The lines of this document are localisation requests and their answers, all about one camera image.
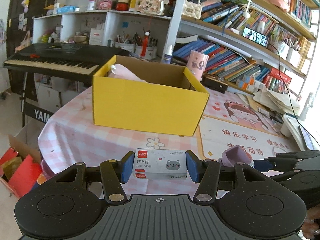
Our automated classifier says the white desk organizer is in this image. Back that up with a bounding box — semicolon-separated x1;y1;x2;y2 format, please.
275;41;304;67

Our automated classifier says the smartphone with lit screen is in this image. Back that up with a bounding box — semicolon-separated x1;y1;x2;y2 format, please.
242;27;269;47

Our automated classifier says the pile of papers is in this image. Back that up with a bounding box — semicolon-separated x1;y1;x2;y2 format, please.
235;85;300;120

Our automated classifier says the cardboard box with red folders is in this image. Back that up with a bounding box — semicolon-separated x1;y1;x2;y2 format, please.
0;134;43;198

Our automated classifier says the white pen holder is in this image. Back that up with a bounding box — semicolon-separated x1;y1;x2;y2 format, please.
135;44;158;60
114;39;135;52

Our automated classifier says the small white spray bottle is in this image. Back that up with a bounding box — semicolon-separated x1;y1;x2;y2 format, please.
160;44;173;64

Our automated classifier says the grey staple box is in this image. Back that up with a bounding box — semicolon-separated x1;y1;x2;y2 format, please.
132;148;188;180

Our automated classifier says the cream quilted handbag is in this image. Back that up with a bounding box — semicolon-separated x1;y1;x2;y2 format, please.
182;0;202;19

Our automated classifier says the white cubby shelf unit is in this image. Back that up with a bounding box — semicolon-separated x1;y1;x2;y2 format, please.
32;10;173;55

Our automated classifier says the pink cylindrical container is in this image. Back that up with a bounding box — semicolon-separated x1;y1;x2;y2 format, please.
187;50;209;82

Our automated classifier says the red printed box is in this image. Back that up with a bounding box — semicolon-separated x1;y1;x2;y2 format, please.
264;67;292;94

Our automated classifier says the black electronic keyboard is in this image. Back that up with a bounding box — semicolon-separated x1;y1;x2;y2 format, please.
3;42;130;83

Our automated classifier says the yellow cardboard box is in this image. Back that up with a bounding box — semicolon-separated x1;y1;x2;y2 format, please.
92;54;210;137

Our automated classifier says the small lilac plastic object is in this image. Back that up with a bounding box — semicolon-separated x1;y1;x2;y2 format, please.
217;147;254;167

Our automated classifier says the pink gift box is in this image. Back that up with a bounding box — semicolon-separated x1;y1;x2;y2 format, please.
97;0;117;10

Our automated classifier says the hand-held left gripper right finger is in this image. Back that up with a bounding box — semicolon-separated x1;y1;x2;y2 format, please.
186;151;269;203

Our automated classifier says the black keyboard stand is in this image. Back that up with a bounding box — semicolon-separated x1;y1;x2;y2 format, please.
21;72;63;128

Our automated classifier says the white plastic device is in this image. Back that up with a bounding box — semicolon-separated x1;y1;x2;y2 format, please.
280;114;320;152

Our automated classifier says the person's right hand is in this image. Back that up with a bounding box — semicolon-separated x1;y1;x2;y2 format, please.
301;206;320;240

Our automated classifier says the row of books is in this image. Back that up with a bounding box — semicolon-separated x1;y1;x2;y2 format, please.
287;0;313;28
201;0;300;43
173;39;270;88

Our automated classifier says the cartoon printed desk mat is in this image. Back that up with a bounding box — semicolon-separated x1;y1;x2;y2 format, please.
197;92;300;165

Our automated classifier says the white storage box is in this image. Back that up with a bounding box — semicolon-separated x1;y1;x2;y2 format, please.
65;0;90;8

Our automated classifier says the black cable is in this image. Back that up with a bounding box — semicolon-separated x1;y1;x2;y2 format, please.
268;44;305;129

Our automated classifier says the pink plush toy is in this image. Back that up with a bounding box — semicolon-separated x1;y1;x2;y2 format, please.
107;64;148;83

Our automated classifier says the black case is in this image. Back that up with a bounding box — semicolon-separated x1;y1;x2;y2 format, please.
201;74;228;93

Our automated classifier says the wooden bookshelf with white post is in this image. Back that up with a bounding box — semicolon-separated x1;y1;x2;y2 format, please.
164;0;318;100

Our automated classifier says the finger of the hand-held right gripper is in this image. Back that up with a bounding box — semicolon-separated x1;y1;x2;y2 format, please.
254;159;297;173
265;150;320;167

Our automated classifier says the white box red label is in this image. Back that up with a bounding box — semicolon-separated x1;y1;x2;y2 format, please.
89;28;105;46

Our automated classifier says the red round doll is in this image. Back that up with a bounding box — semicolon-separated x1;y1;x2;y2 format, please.
115;0;129;11

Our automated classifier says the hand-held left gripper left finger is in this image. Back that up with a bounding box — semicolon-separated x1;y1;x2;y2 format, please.
50;151;135;203

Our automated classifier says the pink white cat ornament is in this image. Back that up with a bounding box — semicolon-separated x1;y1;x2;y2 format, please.
137;0;169;15

